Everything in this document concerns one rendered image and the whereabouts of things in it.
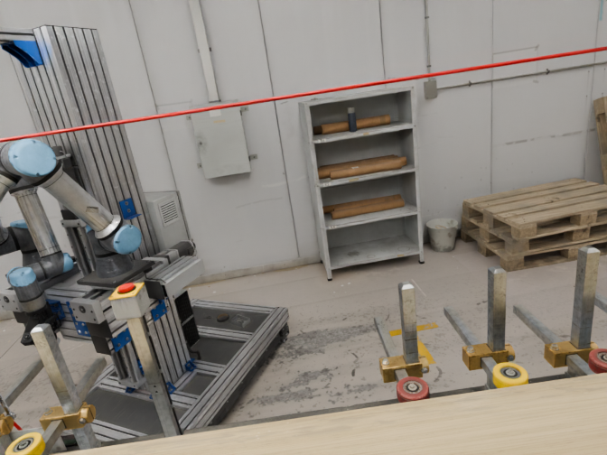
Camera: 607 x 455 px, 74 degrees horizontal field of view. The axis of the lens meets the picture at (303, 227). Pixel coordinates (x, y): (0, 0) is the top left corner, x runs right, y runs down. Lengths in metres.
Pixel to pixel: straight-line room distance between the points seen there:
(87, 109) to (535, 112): 3.81
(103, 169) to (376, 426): 1.56
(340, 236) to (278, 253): 0.64
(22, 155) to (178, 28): 2.43
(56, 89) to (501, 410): 1.92
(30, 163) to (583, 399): 1.64
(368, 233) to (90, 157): 2.76
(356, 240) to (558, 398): 3.07
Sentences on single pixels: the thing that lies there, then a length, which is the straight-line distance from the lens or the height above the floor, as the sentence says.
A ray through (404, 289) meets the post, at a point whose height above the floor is 1.11.
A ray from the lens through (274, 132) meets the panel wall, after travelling 3.68.
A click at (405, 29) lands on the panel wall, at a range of 3.94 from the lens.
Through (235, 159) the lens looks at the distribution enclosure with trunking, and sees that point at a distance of 3.48.
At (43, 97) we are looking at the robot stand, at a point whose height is 1.77.
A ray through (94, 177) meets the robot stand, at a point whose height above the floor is 1.42.
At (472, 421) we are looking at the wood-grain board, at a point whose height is 0.90.
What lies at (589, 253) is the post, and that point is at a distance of 1.31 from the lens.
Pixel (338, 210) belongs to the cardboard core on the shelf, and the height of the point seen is 0.59.
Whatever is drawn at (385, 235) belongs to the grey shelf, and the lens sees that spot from 4.08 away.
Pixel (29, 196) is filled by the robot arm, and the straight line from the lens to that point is 1.88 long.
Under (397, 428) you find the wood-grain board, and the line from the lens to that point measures 1.04.
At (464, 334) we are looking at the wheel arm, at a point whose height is 0.86.
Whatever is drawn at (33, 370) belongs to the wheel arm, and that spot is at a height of 0.85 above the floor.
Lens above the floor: 1.65
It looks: 19 degrees down
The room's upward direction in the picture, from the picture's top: 9 degrees counter-clockwise
